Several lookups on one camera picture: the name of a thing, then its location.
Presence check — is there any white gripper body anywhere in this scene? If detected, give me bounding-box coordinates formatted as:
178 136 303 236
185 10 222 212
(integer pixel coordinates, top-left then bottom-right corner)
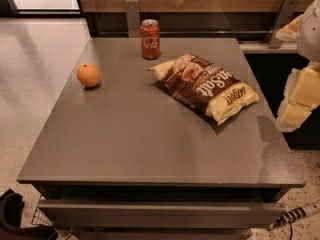
297 0 320 62

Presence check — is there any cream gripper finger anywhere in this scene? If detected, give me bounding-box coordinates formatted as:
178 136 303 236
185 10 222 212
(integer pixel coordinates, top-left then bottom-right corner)
276 62 320 132
275 15 303 42

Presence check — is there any brown yellow chip bag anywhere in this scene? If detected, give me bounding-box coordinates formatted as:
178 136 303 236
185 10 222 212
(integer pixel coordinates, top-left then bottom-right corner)
150 54 259 125

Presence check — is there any red cola can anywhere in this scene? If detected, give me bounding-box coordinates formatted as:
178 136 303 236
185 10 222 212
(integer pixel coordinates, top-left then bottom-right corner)
140 19 160 60

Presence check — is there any orange fruit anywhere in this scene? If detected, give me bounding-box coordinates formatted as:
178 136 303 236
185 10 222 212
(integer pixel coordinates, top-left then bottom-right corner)
76 63 101 88

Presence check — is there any grey drawer front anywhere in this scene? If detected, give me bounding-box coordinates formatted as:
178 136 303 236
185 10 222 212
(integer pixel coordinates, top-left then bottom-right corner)
38 200 284 229

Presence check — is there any black chair base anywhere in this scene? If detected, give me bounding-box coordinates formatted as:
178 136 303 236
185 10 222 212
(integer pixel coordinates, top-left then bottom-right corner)
0 189 58 240

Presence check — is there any right metal bracket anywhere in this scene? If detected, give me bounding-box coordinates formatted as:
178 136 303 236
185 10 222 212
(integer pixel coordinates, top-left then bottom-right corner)
265 0 299 49

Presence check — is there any metal bracket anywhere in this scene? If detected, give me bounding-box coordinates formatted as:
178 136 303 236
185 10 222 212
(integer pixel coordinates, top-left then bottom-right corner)
125 0 140 38
265 0 299 49

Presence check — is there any striped black white cable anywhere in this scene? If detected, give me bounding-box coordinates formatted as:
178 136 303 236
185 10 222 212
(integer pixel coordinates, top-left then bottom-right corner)
267 202 320 232

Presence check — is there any left metal bracket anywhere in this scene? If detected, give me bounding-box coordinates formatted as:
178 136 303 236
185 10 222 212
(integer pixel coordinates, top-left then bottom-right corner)
125 0 140 38

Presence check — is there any wire basket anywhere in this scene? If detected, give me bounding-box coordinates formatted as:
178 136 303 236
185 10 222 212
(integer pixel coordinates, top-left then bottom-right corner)
31 209 52 226

